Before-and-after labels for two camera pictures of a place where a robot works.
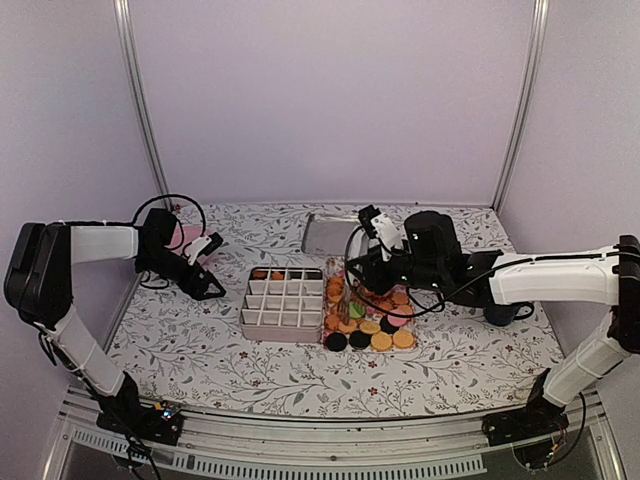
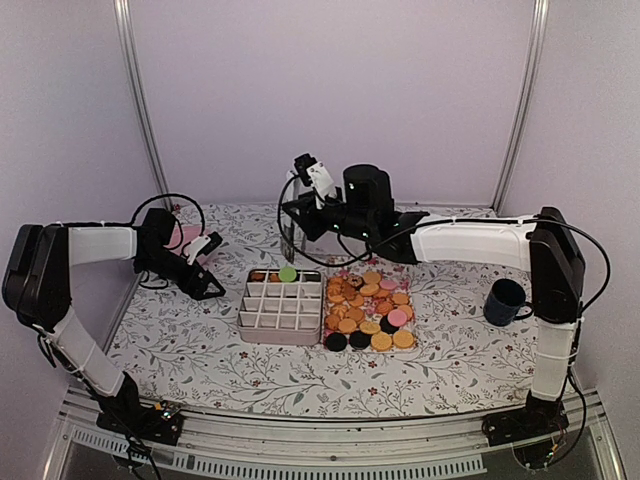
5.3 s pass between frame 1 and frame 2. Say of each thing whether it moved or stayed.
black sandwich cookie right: stayed
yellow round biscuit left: stayed
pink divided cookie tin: stayed
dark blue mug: stayed
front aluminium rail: stayed
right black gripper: moved
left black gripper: stayed
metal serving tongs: moved
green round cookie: moved
